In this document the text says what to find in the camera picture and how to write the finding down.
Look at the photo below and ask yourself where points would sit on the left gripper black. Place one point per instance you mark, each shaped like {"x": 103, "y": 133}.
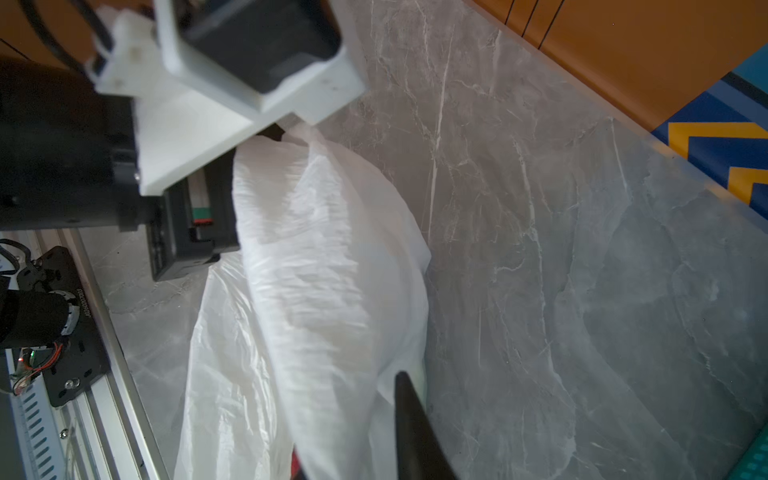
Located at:
{"x": 194, "y": 223}

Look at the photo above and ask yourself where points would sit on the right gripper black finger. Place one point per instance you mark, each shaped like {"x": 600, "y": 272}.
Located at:
{"x": 419, "y": 455}

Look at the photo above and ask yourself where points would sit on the white plastic bag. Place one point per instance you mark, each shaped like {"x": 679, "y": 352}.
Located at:
{"x": 302, "y": 331}

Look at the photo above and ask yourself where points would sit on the teal plastic basket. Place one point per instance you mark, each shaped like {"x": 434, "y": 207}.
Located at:
{"x": 753, "y": 465}

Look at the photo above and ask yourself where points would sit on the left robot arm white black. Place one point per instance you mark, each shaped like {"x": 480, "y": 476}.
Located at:
{"x": 69, "y": 159}

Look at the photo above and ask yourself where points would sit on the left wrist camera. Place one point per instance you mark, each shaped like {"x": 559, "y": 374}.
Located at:
{"x": 202, "y": 78}

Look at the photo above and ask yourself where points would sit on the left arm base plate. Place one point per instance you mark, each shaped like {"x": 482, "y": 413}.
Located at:
{"x": 82, "y": 359}

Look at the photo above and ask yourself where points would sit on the aluminium front rail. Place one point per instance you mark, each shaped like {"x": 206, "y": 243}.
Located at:
{"x": 76, "y": 411}

